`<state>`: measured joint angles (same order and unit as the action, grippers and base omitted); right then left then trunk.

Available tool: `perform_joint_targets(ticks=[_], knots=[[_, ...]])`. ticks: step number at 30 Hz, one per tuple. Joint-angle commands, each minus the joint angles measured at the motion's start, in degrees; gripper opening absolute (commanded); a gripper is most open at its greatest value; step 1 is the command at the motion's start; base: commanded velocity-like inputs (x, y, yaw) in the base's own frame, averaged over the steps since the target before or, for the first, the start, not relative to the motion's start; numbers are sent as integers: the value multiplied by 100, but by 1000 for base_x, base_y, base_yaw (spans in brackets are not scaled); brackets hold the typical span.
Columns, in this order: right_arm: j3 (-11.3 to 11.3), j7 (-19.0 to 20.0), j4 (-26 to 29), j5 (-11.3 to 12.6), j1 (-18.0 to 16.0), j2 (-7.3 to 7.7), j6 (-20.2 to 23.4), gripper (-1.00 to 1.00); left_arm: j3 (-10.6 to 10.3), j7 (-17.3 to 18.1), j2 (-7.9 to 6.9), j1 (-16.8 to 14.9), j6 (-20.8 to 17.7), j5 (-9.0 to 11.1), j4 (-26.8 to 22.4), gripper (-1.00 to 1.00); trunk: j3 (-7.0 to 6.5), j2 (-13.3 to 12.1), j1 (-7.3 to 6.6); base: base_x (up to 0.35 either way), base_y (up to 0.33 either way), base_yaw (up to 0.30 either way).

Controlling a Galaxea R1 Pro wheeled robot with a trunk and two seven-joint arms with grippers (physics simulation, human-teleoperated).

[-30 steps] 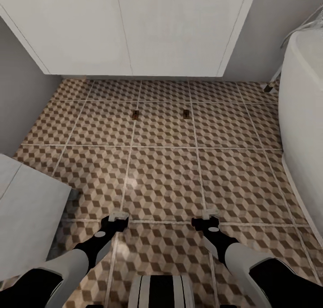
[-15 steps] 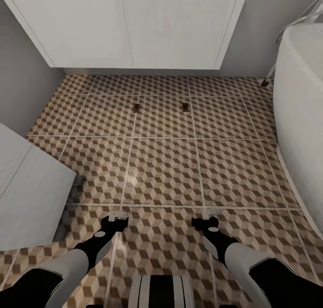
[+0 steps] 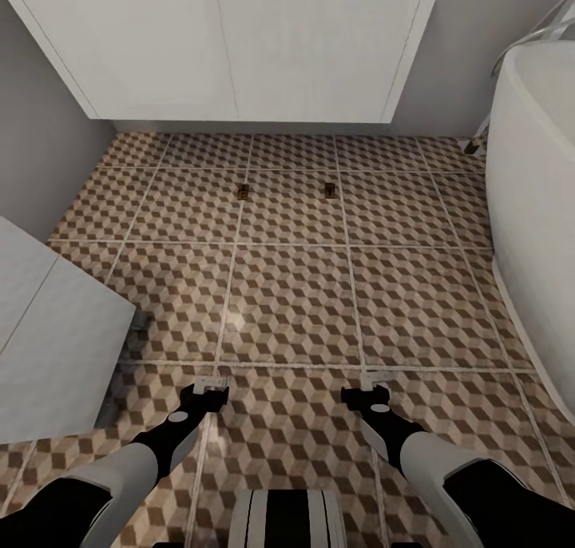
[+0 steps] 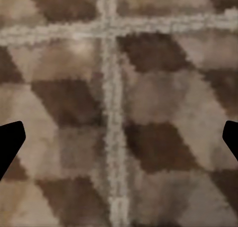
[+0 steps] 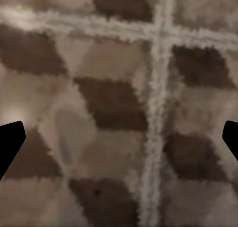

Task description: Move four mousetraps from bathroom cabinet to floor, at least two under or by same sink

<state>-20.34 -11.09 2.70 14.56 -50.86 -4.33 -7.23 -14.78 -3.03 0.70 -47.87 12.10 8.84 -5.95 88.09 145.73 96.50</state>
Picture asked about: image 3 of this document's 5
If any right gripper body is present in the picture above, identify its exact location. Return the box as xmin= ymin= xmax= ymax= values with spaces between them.
xmin=345 ymin=385 xmax=393 ymax=415

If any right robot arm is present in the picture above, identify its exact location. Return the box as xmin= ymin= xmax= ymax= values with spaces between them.
xmin=341 ymin=371 xmax=575 ymax=548

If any robot trunk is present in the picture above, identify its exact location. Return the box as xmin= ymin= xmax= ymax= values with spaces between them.
xmin=228 ymin=490 xmax=347 ymax=548

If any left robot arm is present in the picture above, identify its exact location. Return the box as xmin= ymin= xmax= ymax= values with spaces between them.
xmin=0 ymin=375 xmax=230 ymax=548

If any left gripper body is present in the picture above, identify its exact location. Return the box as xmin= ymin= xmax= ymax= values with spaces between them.
xmin=180 ymin=386 xmax=223 ymax=419

